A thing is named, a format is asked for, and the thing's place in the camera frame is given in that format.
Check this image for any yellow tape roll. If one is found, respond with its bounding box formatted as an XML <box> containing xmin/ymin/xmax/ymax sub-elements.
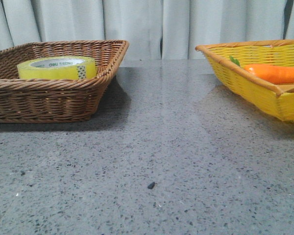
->
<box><xmin>17</xmin><ymin>56</ymin><xmax>97</xmax><ymax>80</ymax></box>

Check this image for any white curtain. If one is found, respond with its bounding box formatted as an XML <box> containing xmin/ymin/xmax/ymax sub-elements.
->
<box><xmin>0</xmin><ymin>0</ymin><xmax>294</xmax><ymax>60</ymax></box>

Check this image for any brown wicker basket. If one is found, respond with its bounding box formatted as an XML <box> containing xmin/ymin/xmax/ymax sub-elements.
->
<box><xmin>0</xmin><ymin>40</ymin><xmax>129</xmax><ymax>123</ymax></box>

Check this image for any small black debris piece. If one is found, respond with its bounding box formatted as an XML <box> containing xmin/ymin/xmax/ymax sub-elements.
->
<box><xmin>147</xmin><ymin>182</ymin><xmax>155</xmax><ymax>189</ymax></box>

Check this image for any yellow woven basket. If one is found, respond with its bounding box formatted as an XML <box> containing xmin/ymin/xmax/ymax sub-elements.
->
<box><xmin>195</xmin><ymin>39</ymin><xmax>294</xmax><ymax>122</ymax></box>

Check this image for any orange toy carrot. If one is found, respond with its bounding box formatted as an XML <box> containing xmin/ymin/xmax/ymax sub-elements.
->
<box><xmin>242</xmin><ymin>63</ymin><xmax>294</xmax><ymax>85</ymax></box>

